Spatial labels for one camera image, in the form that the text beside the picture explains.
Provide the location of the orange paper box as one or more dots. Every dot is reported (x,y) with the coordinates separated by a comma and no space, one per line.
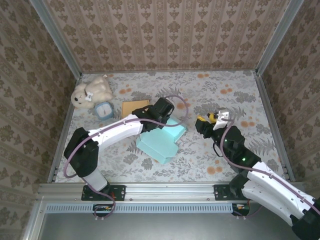
(130,108)

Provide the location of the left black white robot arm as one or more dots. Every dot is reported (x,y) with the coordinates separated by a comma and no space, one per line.
(115,130)

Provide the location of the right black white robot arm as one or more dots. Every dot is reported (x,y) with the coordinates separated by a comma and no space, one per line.
(275,192)

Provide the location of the floral patterned table cover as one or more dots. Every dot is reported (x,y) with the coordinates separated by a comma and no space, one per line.
(150,85)

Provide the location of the small blue square clock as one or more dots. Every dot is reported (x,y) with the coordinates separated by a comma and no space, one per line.
(103,111)

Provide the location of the cream plush dog toy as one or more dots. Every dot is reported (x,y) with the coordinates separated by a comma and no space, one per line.
(97,87)

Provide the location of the grey metal panel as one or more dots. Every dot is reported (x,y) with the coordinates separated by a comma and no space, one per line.
(175,227)

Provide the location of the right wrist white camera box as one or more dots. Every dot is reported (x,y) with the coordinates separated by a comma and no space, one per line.
(222,118)

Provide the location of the aluminium side rail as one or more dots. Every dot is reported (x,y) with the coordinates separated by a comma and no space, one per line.
(274,125)
(68,117)

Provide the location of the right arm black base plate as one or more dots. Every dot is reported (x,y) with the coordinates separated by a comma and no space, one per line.
(220,192)

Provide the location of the aluminium mounting rail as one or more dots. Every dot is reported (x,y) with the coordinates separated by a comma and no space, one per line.
(170,191)

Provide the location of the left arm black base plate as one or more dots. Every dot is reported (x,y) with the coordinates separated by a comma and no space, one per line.
(120,192)

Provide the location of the aluminium frame post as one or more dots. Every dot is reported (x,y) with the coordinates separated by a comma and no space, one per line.
(57,37)
(278,37)

